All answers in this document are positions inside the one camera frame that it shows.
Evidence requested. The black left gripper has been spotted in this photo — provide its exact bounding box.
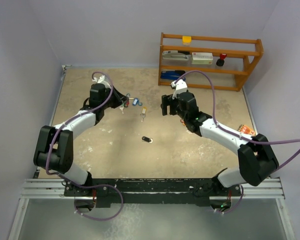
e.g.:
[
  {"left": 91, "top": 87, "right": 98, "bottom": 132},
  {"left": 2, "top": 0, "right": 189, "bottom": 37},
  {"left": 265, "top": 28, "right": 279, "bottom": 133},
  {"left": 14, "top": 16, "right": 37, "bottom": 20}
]
[{"left": 100, "top": 85, "right": 128, "bottom": 110}]

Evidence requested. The green tag key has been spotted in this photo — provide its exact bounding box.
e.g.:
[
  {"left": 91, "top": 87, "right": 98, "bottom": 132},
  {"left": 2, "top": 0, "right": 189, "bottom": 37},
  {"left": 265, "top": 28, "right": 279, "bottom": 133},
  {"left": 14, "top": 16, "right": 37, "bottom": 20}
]
[{"left": 119, "top": 102, "right": 129, "bottom": 114}]

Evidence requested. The blue tag key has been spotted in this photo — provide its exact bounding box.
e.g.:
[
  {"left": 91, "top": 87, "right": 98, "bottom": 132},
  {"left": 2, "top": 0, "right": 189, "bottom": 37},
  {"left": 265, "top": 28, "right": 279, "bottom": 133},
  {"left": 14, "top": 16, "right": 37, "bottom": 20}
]
[{"left": 129, "top": 97, "right": 139, "bottom": 106}]

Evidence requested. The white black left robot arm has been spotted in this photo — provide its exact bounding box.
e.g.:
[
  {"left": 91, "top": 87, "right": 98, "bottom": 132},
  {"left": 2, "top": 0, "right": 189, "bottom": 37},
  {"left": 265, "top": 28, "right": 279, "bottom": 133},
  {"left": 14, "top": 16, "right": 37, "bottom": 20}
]
[{"left": 33, "top": 83, "right": 129, "bottom": 196}]

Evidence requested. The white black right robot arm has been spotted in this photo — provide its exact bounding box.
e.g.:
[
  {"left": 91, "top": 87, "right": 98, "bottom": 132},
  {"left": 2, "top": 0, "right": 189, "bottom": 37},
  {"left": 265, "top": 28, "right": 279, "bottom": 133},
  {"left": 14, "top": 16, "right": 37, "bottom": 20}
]
[{"left": 160, "top": 91, "right": 279, "bottom": 196}]

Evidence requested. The yellow tag key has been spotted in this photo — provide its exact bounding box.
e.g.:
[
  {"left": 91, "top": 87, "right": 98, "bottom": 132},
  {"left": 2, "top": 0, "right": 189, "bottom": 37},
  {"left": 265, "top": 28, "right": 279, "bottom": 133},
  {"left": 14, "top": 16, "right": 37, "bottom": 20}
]
[{"left": 140, "top": 107, "right": 147, "bottom": 122}]

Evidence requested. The blue black stapler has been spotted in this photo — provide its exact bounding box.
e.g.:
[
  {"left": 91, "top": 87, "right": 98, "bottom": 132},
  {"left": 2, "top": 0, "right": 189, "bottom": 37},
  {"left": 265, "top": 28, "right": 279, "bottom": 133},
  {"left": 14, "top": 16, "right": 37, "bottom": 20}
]
[{"left": 160, "top": 70, "right": 186, "bottom": 81}]

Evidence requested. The black key fob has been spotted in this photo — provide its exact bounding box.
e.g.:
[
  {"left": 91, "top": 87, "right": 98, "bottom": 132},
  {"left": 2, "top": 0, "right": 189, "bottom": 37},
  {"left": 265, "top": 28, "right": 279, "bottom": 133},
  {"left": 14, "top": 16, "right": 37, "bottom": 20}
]
[{"left": 141, "top": 136, "right": 153, "bottom": 144}]

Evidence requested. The grey stapler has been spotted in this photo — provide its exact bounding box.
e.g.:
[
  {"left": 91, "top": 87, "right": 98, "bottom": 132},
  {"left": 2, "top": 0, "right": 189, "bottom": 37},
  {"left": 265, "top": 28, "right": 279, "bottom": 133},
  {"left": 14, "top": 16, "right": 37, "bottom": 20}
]
[{"left": 161, "top": 50, "right": 191, "bottom": 63}]

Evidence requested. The white red cardboard box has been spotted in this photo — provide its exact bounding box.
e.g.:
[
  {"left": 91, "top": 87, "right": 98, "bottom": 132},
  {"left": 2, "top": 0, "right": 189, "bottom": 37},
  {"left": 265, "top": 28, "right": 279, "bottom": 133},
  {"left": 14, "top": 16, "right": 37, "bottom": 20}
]
[{"left": 191, "top": 52, "right": 213, "bottom": 65}]

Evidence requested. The red black stamp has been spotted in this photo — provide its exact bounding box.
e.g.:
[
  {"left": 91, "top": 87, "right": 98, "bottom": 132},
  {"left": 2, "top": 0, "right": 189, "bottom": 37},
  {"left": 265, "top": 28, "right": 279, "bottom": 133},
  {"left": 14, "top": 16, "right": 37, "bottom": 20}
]
[{"left": 216, "top": 53, "right": 227, "bottom": 67}]

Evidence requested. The yellow lidded jar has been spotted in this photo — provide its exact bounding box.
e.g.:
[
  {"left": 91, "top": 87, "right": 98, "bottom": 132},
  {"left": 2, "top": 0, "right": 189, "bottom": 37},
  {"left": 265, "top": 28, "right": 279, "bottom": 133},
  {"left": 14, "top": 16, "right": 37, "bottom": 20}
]
[{"left": 182, "top": 35, "right": 192, "bottom": 46}]

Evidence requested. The orange packet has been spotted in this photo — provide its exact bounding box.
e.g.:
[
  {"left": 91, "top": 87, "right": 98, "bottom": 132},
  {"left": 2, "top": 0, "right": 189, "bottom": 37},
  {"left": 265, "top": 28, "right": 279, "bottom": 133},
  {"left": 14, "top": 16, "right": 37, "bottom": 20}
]
[{"left": 238, "top": 124, "right": 256, "bottom": 136}]

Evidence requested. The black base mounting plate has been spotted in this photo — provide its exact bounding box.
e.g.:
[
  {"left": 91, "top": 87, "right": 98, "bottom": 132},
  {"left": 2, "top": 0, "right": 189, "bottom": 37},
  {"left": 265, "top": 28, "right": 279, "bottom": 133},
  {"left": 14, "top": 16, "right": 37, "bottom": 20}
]
[{"left": 62, "top": 178, "right": 241, "bottom": 208}]

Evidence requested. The wooden shelf rack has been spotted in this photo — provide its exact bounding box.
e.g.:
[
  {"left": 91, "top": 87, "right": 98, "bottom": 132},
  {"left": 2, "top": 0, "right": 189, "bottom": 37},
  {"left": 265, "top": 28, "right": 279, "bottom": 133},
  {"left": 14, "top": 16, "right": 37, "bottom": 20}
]
[{"left": 158, "top": 33, "right": 264, "bottom": 91}]

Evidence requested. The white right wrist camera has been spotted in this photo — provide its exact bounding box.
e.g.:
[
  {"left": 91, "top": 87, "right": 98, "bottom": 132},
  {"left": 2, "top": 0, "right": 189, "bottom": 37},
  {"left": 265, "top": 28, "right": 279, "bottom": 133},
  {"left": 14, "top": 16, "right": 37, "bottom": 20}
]
[{"left": 170, "top": 79, "right": 188, "bottom": 99}]

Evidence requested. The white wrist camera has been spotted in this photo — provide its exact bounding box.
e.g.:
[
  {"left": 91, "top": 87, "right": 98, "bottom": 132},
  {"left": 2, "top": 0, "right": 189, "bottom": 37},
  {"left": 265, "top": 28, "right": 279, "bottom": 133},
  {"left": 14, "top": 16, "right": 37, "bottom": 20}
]
[
  {"left": 170, "top": 79, "right": 188, "bottom": 99},
  {"left": 92, "top": 75, "right": 111, "bottom": 88}
]

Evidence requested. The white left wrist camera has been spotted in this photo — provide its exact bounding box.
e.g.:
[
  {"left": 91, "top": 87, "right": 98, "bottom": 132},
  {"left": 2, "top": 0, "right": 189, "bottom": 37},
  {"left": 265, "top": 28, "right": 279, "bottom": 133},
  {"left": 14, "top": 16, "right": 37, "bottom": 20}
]
[{"left": 92, "top": 75, "right": 111, "bottom": 88}]

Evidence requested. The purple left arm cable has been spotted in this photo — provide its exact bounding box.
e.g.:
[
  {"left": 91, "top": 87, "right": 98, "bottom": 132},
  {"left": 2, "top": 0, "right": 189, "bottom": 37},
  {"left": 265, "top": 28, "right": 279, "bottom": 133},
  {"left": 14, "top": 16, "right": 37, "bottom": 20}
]
[{"left": 44, "top": 71, "right": 125, "bottom": 222}]

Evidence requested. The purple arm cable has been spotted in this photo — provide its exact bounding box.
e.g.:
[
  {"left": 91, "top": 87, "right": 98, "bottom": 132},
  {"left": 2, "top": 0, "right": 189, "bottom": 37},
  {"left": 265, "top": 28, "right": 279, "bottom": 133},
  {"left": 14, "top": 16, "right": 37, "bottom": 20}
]
[
  {"left": 44, "top": 71, "right": 125, "bottom": 222},
  {"left": 173, "top": 70, "right": 300, "bottom": 216}
]

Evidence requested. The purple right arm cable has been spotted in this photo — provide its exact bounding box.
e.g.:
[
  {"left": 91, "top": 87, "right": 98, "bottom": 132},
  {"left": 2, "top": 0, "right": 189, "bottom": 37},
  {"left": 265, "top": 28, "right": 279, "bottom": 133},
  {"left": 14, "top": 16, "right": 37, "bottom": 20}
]
[{"left": 173, "top": 70, "right": 300, "bottom": 216}]

